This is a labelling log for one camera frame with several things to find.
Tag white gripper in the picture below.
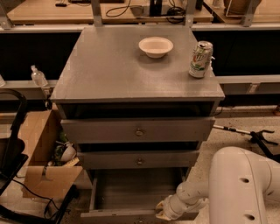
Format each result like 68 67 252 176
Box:
156 194 186 221

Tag grey bottom drawer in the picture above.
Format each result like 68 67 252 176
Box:
80 168 186 224

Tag grey drawer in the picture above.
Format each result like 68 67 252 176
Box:
61 117 214 144
80 168 186 224
78 150 199 170

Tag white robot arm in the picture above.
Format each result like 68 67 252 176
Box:
156 146 280 224

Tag grey middle drawer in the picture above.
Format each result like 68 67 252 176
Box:
78 150 199 170

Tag grey top drawer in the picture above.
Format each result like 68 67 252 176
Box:
61 117 214 144

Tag grey wooden drawer cabinet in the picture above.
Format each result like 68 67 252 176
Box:
50 24 226 185

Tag white cup in box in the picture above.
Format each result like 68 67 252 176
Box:
60 142 76 162

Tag brown cardboard box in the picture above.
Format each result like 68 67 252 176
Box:
20 110 82 199

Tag black stand with metal pole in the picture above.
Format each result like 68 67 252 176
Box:
213 125 280 163

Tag green white soda can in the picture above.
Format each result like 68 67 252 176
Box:
189 40 213 79

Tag white bowl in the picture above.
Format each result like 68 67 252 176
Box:
138 37 173 59

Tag clear plastic bottle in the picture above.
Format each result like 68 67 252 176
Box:
31 65 48 87

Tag wooden desk right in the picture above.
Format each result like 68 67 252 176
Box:
204 0 280 24

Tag wooden desk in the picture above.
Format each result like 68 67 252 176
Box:
8 0 215 26
204 0 280 24

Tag wooden desk left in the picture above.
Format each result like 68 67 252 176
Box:
8 0 215 26

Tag black floor cable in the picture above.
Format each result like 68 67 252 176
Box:
11 178 64 221

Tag black chair frame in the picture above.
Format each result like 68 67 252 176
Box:
0 89 79 224

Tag black cables on desk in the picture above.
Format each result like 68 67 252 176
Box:
105 0 187 25

